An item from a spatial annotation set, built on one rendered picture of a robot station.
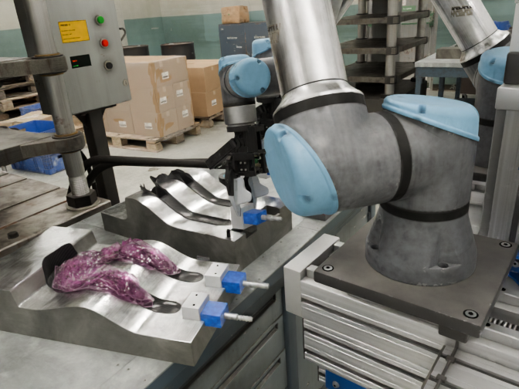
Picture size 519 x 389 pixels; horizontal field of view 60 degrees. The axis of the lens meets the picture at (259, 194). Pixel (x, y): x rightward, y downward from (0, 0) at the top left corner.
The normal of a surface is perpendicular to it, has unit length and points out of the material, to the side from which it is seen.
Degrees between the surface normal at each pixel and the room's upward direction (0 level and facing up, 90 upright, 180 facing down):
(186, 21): 90
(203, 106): 90
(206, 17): 90
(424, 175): 99
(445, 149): 84
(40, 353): 0
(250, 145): 82
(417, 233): 73
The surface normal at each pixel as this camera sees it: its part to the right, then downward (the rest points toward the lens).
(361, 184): 0.27, 0.46
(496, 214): -0.61, 0.35
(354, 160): 0.22, -0.02
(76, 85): 0.83, 0.17
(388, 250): -0.77, 0.00
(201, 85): -0.42, 0.38
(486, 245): -0.07, -0.92
